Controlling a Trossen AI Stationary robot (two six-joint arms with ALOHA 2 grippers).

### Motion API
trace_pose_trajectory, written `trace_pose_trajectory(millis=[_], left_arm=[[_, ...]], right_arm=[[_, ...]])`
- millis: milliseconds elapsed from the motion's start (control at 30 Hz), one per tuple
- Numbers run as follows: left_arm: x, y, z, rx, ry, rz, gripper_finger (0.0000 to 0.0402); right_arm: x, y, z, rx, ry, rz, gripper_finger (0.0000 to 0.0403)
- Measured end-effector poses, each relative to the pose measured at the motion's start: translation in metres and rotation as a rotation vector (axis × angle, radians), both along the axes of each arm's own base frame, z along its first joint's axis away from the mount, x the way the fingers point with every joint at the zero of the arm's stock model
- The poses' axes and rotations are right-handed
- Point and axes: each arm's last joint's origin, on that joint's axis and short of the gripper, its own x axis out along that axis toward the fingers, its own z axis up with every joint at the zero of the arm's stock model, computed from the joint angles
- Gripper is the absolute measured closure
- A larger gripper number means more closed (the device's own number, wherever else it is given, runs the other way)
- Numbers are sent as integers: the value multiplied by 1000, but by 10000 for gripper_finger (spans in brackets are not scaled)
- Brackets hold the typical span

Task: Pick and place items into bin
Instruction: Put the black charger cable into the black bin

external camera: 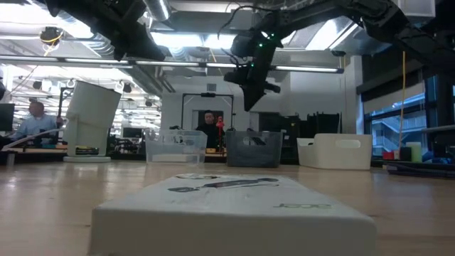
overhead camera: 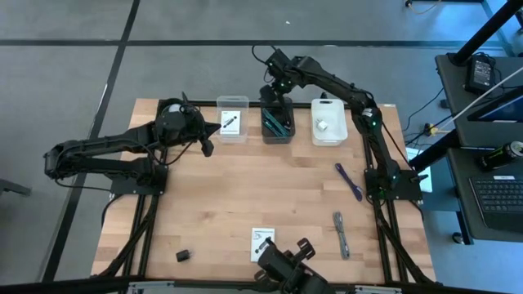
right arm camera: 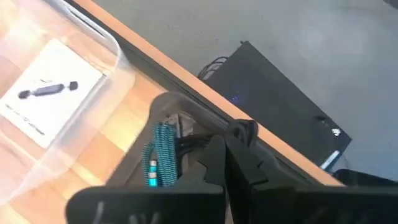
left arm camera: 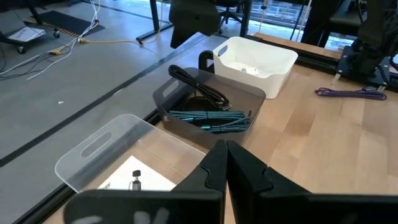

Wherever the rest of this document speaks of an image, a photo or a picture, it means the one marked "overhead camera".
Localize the clear plastic bin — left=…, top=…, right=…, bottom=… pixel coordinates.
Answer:
left=215, top=95, right=250, bottom=145

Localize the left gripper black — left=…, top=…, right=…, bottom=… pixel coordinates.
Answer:
left=156, top=99, right=222, bottom=158

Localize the dark tilted screen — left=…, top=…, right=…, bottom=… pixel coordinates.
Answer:
left=467, top=87, right=523, bottom=123

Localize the teal braided cable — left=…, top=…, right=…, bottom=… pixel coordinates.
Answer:
left=262, top=107, right=288, bottom=138

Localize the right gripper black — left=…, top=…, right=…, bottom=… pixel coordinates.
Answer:
left=272, top=79, right=294, bottom=128

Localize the black green drink can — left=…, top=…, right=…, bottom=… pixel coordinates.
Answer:
left=477, top=140, right=523, bottom=172

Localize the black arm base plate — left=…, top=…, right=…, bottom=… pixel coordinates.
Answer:
left=110, top=163, right=168, bottom=196
left=364, top=167, right=422, bottom=202

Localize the black keyboard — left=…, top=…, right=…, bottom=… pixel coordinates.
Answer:
left=468, top=175, right=523, bottom=234

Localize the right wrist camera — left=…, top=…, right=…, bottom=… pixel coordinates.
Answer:
left=260, top=84, right=277, bottom=104

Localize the black diagonal pole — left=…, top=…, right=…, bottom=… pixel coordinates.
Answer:
left=449, top=0, right=523, bottom=66

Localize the white paper sheet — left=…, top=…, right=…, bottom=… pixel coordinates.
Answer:
left=406, top=146, right=434, bottom=194

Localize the black table camera mount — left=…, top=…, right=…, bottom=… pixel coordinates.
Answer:
left=253, top=237, right=336, bottom=294

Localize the grey braided cable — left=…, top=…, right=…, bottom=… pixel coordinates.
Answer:
left=332, top=211, right=351, bottom=261

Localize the white thin rod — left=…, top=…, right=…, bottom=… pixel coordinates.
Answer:
left=439, top=67, right=523, bottom=131

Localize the black side desk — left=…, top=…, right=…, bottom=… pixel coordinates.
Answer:
left=435, top=54, right=523, bottom=148
left=447, top=146, right=523, bottom=243

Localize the grey plastic bin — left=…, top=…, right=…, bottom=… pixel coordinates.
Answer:
left=260, top=96, right=297, bottom=145

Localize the white plastic bin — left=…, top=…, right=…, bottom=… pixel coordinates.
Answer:
left=310, top=97, right=349, bottom=147

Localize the black power brick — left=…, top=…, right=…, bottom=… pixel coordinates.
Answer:
left=465, top=56, right=495, bottom=95

